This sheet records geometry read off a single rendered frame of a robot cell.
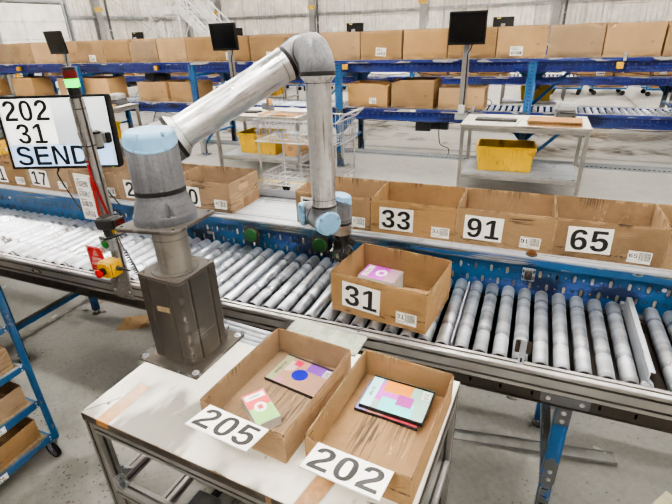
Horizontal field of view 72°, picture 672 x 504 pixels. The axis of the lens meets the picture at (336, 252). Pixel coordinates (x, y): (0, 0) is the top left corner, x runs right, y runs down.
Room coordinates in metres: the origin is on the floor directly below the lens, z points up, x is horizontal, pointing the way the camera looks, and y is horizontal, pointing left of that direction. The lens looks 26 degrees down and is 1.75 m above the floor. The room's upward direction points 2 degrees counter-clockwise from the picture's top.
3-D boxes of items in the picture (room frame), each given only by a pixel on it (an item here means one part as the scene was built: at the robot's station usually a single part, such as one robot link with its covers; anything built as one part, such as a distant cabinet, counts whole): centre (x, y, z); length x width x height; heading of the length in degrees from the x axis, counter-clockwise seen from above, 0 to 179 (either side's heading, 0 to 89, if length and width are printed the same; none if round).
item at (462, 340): (1.52, -0.52, 0.72); 0.52 x 0.05 x 0.05; 157
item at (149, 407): (1.07, 0.20, 0.74); 1.00 x 0.58 x 0.03; 63
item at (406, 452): (0.93, -0.12, 0.80); 0.38 x 0.28 x 0.10; 152
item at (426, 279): (1.58, -0.22, 0.83); 0.39 x 0.29 x 0.17; 60
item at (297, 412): (1.06, 0.18, 0.80); 0.38 x 0.28 x 0.10; 151
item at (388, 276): (1.70, -0.19, 0.79); 0.16 x 0.11 x 0.07; 60
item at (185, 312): (1.33, 0.52, 0.91); 0.26 x 0.26 x 0.33; 63
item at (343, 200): (1.73, -0.02, 1.11); 0.10 x 0.09 x 0.12; 112
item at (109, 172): (2.83, 1.39, 0.96); 0.39 x 0.29 x 0.17; 67
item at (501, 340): (1.47, -0.64, 0.72); 0.52 x 0.05 x 0.05; 157
